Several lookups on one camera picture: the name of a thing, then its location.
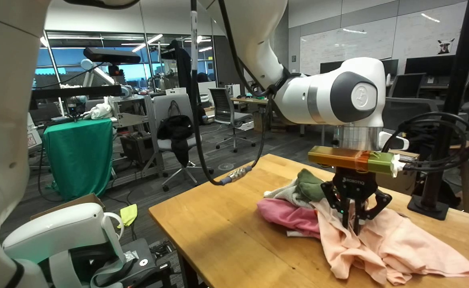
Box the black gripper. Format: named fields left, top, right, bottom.
left=322, top=168, right=392, bottom=230

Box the green and orange plush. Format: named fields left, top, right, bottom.
left=296, top=169, right=325, bottom=201

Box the hot pink cloth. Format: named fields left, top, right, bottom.
left=256, top=198, right=320, bottom=238

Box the white towel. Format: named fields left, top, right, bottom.
left=264, top=181, right=310, bottom=208

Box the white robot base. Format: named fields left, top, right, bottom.
left=0, top=0, right=118, bottom=288

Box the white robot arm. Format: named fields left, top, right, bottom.
left=206, top=0, right=390, bottom=232

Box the black office chair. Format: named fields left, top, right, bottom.
left=157, top=115, right=200, bottom=192

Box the yellow crumpled paper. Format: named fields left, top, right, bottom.
left=120, top=203, right=137, bottom=227

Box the green cloth covered bin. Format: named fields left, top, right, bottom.
left=41, top=118, right=113, bottom=200

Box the black camera tripod stand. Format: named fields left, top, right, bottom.
left=408, top=0, right=469, bottom=221

